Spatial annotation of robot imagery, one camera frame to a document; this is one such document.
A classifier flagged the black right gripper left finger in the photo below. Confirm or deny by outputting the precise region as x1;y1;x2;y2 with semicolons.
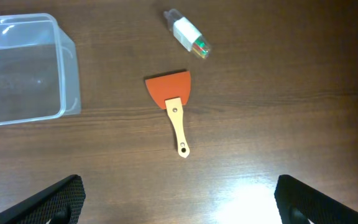
0;174;86;224

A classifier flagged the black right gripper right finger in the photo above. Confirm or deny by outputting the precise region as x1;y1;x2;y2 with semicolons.
274;174;358;224

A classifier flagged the clear plastic container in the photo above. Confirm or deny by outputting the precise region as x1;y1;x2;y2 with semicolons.
0;13;81;126

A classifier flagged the orange scraper with wooden handle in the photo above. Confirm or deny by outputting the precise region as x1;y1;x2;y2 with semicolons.
145;71;191;158

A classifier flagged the clear box of coloured bits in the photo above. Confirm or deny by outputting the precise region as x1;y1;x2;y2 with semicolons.
163;9;211;59

